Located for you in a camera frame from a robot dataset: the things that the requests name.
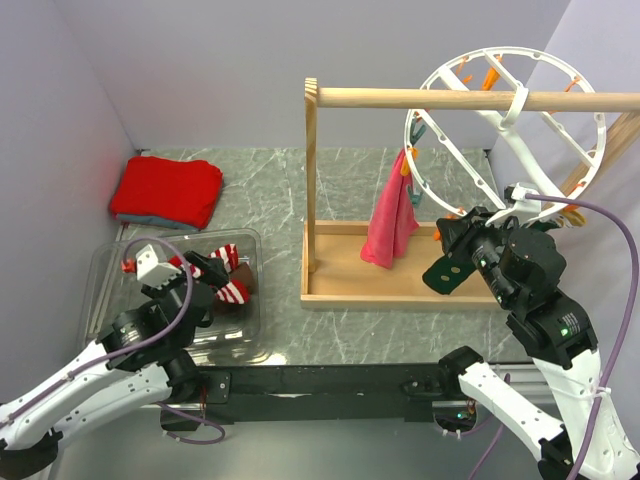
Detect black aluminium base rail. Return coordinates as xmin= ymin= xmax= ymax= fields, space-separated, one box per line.
xmin=168 ymin=363 xmax=466 ymax=426

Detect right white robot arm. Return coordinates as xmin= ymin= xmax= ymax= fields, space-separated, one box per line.
xmin=422 ymin=207 xmax=639 ymax=479

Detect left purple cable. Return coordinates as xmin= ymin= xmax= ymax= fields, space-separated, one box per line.
xmin=0 ymin=237 xmax=226 ymax=446

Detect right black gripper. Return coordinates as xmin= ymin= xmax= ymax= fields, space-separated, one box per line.
xmin=432 ymin=202 xmax=515 ymax=304

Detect folded red cloth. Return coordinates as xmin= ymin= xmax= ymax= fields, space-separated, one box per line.
xmin=109 ymin=156 xmax=224 ymax=229

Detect orange clothes peg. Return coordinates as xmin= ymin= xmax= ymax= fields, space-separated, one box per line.
xmin=481 ymin=54 xmax=503 ymax=91

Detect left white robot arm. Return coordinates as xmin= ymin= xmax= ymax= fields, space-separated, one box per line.
xmin=1 ymin=244 xmax=238 ymax=479

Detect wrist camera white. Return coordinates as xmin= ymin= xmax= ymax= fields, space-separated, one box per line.
xmin=485 ymin=182 xmax=542 ymax=226
xmin=121 ymin=244 xmax=182 ymax=289

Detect pink sock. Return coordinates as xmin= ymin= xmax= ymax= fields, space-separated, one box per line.
xmin=360 ymin=150 xmax=419 ymax=269

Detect clear plastic bin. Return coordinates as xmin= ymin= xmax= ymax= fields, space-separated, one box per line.
xmin=77 ymin=226 xmax=265 ymax=365

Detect wooden hanging rack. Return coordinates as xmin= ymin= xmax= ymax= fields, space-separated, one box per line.
xmin=300 ymin=78 xmax=639 ymax=309

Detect red white striped sock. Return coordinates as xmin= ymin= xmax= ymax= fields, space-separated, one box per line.
xmin=215 ymin=279 xmax=251 ymax=305

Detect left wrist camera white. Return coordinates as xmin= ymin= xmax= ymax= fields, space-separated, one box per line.
xmin=121 ymin=244 xmax=182 ymax=289

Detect grey folded cloth underneath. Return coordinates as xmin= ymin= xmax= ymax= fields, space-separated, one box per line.
xmin=115 ymin=213 xmax=197 ymax=231

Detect white round clip hanger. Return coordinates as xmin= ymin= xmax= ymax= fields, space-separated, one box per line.
xmin=403 ymin=46 xmax=607 ymax=229

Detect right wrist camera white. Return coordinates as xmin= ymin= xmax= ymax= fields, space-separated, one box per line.
xmin=485 ymin=182 xmax=542 ymax=226

